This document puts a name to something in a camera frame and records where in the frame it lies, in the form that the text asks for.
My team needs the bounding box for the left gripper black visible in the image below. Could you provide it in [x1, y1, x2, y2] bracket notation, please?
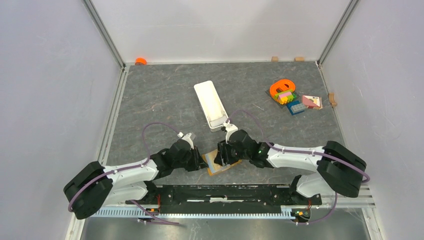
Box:
[173, 145, 209, 172]

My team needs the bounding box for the orange card holder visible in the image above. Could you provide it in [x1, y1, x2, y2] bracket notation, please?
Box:
[201, 149, 242, 176]

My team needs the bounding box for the white rectangular tray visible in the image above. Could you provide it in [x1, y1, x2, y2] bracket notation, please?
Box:
[194, 80, 229, 132]

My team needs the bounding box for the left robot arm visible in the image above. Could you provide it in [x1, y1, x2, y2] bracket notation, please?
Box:
[63, 139, 208, 220]

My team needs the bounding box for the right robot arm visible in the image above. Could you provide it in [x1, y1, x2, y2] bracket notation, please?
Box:
[213, 129, 369, 204]

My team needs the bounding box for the stack of credit cards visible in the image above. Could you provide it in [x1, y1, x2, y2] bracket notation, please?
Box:
[209, 117, 226, 129]

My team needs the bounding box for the colourful brick block stack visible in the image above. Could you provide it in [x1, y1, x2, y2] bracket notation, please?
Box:
[273, 90, 298, 105]

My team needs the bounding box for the blue brick block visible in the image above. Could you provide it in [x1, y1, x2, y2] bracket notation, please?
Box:
[286, 100, 307, 116]

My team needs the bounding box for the pink wooden puzzle block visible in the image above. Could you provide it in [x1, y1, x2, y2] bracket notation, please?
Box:
[301, 95, 323, 110]

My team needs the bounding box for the orange round cap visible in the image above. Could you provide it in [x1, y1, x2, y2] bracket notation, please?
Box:
[134, 57, 147, 66]

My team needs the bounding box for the wooden arch piece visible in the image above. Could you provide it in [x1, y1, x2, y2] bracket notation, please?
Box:
[328, 92, 338, 108]

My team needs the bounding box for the small wooden block right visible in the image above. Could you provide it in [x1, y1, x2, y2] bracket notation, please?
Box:
[294, 56, 305, 62]

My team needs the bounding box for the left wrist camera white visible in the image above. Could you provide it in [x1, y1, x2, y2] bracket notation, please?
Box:
[177, 132, 196, 150]

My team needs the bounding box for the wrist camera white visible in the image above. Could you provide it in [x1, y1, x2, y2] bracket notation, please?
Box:
[223, 122, 239, 143]
[177, 132, 196, 150]

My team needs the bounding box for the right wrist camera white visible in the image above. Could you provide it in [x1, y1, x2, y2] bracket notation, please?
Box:
[223, 122, 239, 143]

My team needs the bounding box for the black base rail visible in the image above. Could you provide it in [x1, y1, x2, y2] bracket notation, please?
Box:
[137, 184, 322, 214]

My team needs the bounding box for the white cable comb strip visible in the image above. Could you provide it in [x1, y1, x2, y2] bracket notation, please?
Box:
[91, 206, 295, 220]

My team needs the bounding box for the orange ring toy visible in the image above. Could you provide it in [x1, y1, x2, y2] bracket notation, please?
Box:
[268, 78, 296, 97]

